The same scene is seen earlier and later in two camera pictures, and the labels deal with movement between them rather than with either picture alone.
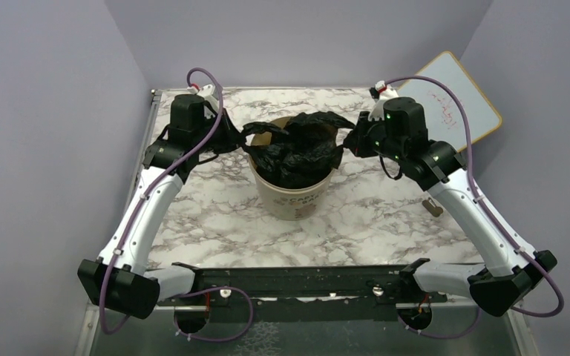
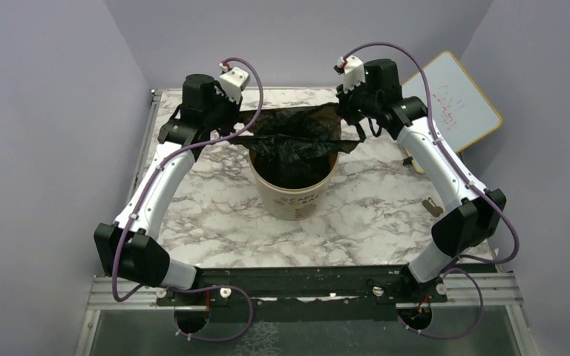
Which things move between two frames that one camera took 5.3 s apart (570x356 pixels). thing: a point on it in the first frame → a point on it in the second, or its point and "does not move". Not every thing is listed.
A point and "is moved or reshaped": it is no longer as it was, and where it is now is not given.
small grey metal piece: [431, 207] does not move
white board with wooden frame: [444, 116] does not move
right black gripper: [356, 140] → [344, 100]
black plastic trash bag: [301, 153] is moved or reshaped
